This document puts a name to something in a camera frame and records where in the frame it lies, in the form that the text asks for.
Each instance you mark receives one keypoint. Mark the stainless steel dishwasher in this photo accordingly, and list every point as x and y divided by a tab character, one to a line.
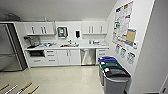
88	57

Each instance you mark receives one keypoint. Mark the white drawer unit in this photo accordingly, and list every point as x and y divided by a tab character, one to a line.
51	57
101	52

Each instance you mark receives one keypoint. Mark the white two-door sink cabinet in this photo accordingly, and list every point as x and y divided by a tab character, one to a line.
68	57

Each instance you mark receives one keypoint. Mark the grey bin with blue lid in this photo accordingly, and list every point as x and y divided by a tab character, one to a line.
107	60

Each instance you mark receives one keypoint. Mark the steel paper towel dispenser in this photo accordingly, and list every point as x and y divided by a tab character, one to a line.
62	32

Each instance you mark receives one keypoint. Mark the yellow notice board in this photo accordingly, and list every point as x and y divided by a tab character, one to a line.
131	37

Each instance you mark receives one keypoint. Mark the teal bottle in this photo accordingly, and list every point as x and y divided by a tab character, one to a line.
45	19

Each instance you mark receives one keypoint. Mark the black built-in microwave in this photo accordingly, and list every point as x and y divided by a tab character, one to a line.
36	53

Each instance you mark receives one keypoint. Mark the white drawer under microwave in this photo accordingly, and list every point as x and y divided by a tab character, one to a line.
37	61

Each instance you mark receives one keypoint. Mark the stainless steel refrigerator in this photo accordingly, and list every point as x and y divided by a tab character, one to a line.
10	50

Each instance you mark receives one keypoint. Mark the black wall soap dispenser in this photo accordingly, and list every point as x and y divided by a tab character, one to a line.
77	34

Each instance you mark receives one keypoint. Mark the large colourful wall poster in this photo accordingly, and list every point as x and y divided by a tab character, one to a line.
122	21

